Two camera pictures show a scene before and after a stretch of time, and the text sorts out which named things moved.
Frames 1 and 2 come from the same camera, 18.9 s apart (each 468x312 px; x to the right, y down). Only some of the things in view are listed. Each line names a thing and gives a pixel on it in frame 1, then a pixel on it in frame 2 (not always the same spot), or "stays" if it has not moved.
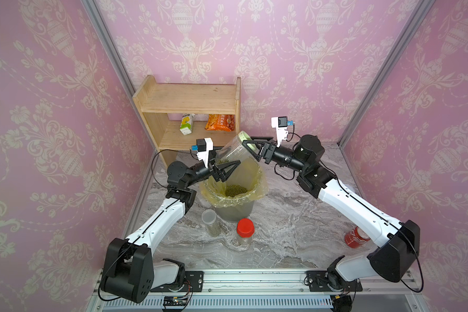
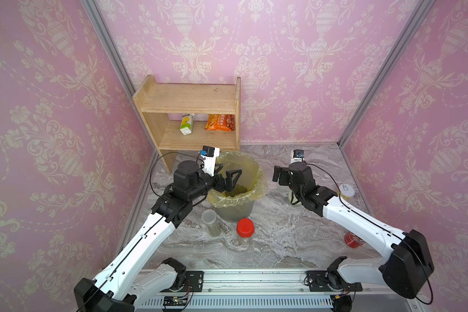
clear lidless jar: [208, 218] stays
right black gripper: [272, 151] to [286, 174]
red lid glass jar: [245, 231] stays
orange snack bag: [217, 122] stays
